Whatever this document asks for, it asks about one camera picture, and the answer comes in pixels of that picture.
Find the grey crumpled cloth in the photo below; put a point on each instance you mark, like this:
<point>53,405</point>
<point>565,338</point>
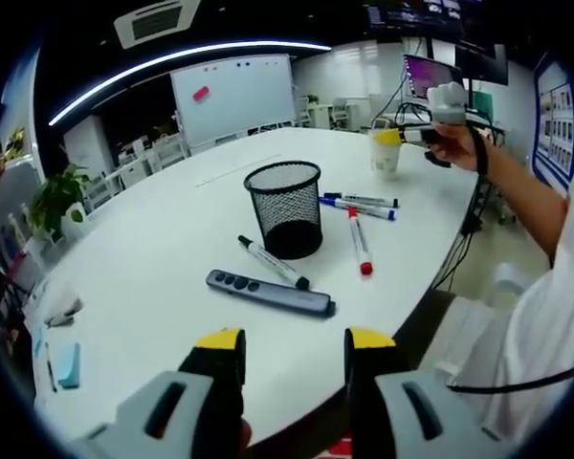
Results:
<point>64,313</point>

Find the pink whiteboard eraser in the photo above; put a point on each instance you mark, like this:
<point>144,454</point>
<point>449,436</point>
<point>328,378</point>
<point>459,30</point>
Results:
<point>201,93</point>

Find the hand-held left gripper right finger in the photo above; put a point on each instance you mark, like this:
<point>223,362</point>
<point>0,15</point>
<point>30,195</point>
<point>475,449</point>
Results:
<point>416,411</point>

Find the blue whiteboard marker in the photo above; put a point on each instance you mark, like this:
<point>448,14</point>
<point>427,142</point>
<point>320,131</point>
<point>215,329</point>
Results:
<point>359,208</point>

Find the whiteboard on stand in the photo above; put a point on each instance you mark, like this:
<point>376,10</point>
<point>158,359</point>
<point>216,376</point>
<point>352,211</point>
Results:
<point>234,100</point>

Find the green board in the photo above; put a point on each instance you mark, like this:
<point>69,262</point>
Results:
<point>483,105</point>

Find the grey laser pointer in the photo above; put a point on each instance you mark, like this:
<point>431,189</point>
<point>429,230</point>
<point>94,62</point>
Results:
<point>268,291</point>

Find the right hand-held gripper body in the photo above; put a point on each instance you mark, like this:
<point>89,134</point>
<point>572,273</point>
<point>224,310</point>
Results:
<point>449,105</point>

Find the blue framed wall poster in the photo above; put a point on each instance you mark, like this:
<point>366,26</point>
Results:
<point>555,124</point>

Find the black whiteboard marker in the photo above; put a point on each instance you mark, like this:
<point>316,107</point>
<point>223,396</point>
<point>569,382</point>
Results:
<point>272,262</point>
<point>361,197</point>

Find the white display partition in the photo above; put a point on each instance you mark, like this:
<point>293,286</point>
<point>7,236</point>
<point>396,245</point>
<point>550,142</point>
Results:
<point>19,105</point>

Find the blue sticky note pad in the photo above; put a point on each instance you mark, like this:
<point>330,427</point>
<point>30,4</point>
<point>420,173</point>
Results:
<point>71,365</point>

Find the purple screen monitor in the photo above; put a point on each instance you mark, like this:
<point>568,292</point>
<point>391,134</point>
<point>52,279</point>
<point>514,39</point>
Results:
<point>430,74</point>

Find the black pen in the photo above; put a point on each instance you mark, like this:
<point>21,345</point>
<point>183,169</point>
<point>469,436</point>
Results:
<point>50,368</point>

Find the black monitor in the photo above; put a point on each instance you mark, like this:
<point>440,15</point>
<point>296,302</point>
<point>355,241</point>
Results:
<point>480,64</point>

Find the person's left hand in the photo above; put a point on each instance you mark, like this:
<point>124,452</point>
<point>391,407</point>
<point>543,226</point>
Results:
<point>246,435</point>

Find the black mesh pen holder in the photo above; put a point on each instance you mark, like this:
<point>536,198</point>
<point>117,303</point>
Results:
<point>284,205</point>

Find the curved ceiling light strip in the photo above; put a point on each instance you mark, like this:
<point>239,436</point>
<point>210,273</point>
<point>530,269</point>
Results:
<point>229,48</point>

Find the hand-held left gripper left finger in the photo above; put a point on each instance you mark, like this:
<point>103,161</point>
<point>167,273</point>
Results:
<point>146,411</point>

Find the white cabinet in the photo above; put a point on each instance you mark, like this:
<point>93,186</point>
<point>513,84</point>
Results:
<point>83,148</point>

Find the ceiling air conditioner vent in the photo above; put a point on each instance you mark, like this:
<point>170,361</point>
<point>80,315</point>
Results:
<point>155,21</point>

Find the red whiteboard marker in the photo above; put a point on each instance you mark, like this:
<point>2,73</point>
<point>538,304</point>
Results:
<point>359,239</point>

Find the potted green plant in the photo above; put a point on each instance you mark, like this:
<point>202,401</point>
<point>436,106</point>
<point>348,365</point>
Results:
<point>57,201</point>

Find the person's right hand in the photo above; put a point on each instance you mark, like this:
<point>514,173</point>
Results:
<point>461,148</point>

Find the dark wall screen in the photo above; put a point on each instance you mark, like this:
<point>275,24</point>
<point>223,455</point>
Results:
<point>411,12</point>

